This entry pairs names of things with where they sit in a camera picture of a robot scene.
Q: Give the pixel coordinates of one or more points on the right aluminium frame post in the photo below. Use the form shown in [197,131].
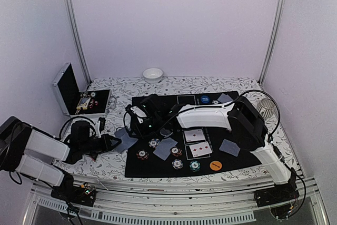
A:
[272,41]

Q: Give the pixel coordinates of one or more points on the left aluminium frame post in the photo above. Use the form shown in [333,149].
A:
[77,40]

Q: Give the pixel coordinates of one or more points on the aluminium frame post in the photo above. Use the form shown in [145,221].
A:
[77,40]
[272,41]

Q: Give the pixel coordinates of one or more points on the clear dealer button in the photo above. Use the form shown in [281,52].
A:
[166,132]

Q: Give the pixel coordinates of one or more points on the red chip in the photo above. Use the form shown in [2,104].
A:
[142,154]
[176,151]

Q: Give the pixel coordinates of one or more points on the white chip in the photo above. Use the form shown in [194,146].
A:
[153,143]
[177,164]

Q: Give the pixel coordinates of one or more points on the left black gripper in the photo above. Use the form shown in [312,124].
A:
[106,142]

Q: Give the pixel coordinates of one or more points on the black poker mat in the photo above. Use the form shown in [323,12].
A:
[226,140]

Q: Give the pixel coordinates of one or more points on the face-down card big blind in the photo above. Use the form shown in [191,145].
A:
[229,147]

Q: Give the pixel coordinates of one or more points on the face-up community card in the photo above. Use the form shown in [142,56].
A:
[194,135]
[200,149]

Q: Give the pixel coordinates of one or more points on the white ceramic bowl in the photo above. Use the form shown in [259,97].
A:
[153,75]

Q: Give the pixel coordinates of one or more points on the blue card deck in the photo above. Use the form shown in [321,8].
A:
[126,140]

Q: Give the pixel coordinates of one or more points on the silver poker chip case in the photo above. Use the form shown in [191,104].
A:
[73,102]

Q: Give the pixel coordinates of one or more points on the white ribbed cup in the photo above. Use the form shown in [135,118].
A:
[267,108]

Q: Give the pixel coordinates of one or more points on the face-down card small blind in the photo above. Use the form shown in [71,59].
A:
[224,98]

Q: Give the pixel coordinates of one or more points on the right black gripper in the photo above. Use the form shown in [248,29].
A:
[142,134]

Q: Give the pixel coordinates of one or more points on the orange big blind button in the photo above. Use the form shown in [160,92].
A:
[215,165]

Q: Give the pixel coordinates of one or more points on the blue small blind button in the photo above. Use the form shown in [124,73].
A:
[205,99]

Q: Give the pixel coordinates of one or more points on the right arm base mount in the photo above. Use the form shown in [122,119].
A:
[276,194]

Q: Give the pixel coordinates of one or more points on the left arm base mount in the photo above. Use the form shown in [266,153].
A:
[84,195]

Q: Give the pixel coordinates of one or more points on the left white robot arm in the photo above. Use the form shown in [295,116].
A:
[20,141]

